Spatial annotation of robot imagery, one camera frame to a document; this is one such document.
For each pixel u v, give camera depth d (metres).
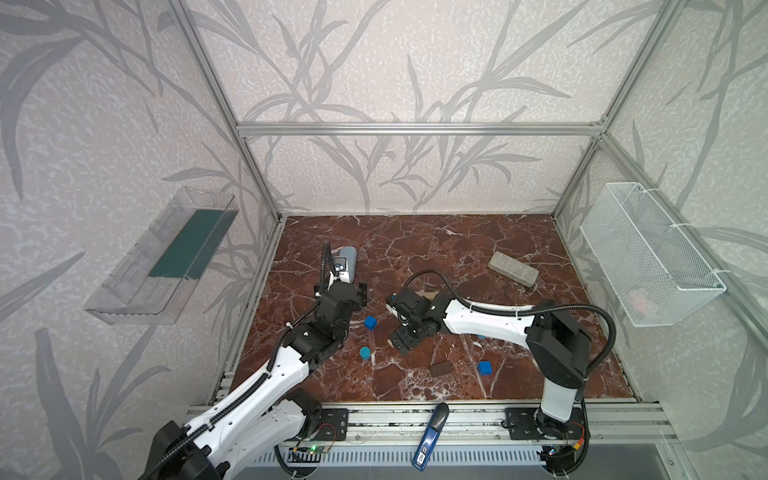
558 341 0.48
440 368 0.83
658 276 0.63
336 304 0.56
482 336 0.57
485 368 0.81
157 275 0.64
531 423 0.73
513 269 1.02
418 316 0.66
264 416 0.57
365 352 0.84
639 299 0.73
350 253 1.06
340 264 0.65
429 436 0.69
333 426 0.72
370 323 0.90
